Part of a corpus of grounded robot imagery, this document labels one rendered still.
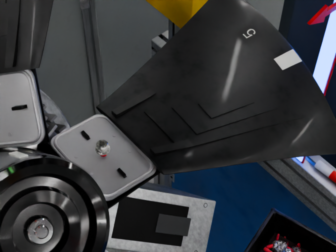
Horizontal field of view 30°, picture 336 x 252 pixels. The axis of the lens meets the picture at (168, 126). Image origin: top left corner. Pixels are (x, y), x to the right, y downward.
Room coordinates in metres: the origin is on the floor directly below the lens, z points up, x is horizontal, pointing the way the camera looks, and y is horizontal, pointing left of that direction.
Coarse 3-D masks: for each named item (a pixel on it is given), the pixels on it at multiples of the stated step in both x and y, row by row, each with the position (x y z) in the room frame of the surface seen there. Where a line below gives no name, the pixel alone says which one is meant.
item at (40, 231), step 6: (36, 222) 0.24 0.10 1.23; (42, 222) 0.24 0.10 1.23; (48, 222) 0.24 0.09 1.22; (30, 228) 0.24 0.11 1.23; (36, 228) 0.24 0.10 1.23; (42, 228) 0.24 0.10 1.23; (48, 228) 0.24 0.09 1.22; (30, 234) 0.23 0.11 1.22; (36, 234) 0.23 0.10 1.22; (42, 234) 0.23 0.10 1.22; (48, 234) 0.24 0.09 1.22; (30, 240) 0.23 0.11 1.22; (36, 240) 0.23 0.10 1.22; (42, 240) 0.23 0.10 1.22; (48, 240) 0.23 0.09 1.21
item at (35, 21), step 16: (0, 0) 0.38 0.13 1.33; (16, 0) 0.38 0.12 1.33; (32, 0) 0.38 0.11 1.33; (48, 0) 0.38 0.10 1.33; (0, 16) 0.38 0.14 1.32; (16, 16) 0.37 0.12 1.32; (32, 16) 0.37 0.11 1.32; (48, 16) 0.37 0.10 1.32; (0, 32) 0.37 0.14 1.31; (16, 32) 0.37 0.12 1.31; (32, 32) 0.37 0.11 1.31; (0, 48) 0.36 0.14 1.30; (16, 48) 0.36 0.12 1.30; (32, 48) 0.36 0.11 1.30; (0, 64) 0.35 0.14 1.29; (16, 64) 0.35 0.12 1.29; (32, 64) 0.35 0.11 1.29
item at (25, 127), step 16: (0, 80) 0.35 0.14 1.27; (16, 80) 0.35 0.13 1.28; (32, 80) 0.34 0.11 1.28; (0, 96) 0.34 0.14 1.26; (16, 96) 0.34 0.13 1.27; (32, 96) 0.33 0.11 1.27; (0, 112) 0.33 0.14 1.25; (16, 112) 0.33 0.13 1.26; (32, 112) 0.33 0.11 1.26; (0, 128) 0.32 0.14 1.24; (16, 128) 0.32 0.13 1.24; (32, 128) 0.32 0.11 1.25; (0, 144) 0.31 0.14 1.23; (16, 144) 0.31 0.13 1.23; (32, 144) 0.31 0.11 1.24
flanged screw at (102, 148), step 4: (100, 140) 0.34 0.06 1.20; (104, 140) 0.34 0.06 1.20; (96, 144) 0.34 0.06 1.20; (100, 144) 0.34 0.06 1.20; (104, 144) 0.34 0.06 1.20; (96, 148) 0.33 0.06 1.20; (100, 148) 0.33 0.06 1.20; (104, 148) 0.33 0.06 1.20; (108, 148) 0.34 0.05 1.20; (96, 152) 0.33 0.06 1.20; (100, 152) 0.33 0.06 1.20; (104, 152) 0.33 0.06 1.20
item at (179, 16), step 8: (152, 0) 0.77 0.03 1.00; (160, 0) 0.76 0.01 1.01; (168, 0) 0.74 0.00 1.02; (176, 0) 0.73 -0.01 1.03; (184, 0) 0.71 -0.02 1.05; (192, 0) 0.70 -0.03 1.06; (200, 0) 0.71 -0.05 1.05; (160, 8) 0.76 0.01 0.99; (168, 8) 0.74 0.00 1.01; (176, 8) 0.73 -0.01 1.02; (184, 8) 0.71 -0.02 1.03; (192, 8) 0.70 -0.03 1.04; (168, 16) 0.74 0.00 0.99; (176, 16) 0.73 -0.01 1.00; (184, 16) 0.71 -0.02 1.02; (176, 24) 0.73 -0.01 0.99
